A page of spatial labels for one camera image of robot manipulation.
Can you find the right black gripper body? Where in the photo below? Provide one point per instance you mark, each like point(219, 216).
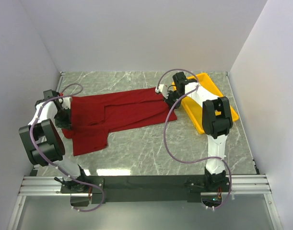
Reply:
point(172, 97)

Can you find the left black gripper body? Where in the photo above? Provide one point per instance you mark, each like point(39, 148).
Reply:
point(63, 118)

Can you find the red t shirt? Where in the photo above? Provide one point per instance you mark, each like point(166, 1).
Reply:
point(94, 117)

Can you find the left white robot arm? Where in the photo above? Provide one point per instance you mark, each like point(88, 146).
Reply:
point(43, 144)

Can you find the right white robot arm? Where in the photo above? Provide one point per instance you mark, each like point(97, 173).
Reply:
point(215, 169)

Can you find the yellow plastic tray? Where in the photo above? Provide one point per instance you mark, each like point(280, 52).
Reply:
point(209, 111)

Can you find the black base crossbar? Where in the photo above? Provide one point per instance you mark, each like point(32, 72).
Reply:
point(146, 188)

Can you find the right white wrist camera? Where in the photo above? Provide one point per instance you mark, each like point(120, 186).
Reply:
point(162, 89)

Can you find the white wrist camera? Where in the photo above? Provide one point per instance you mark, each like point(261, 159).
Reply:
point(162, 89)
point(65, 102)

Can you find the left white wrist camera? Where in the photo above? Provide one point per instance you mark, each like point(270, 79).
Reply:
point(65, 102)

